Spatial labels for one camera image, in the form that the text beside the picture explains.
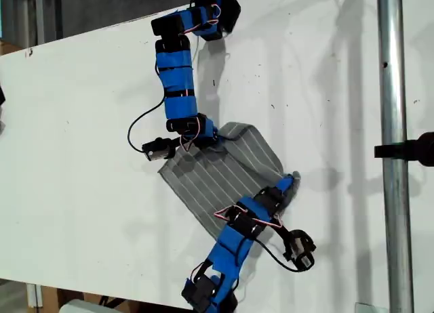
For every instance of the white plastic container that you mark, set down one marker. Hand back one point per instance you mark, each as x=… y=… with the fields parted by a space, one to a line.
x=81 y=308

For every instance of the arm camera box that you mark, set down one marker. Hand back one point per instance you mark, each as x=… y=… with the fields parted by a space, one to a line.
x=301 y=250
x=156 y=152

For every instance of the white table leg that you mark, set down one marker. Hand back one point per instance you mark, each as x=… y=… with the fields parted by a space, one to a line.
x=34 y=294

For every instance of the black post clamp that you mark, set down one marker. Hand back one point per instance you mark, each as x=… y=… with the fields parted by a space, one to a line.
x=420 y=148

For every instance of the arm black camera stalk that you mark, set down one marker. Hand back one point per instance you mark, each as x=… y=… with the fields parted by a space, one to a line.
x=285 y=233
x=177 y=146

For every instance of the brown cardboard box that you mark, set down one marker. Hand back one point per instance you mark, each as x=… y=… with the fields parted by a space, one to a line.
x=6 y=48
x=51 y=297

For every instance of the steel post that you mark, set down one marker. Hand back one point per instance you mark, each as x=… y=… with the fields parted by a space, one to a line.
x=393 y=89

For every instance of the grey metal upright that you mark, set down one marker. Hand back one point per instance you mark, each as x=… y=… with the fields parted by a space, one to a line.
x=39 y=15

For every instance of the grey striped towel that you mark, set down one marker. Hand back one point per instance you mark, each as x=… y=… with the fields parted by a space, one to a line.
x=210 y=177

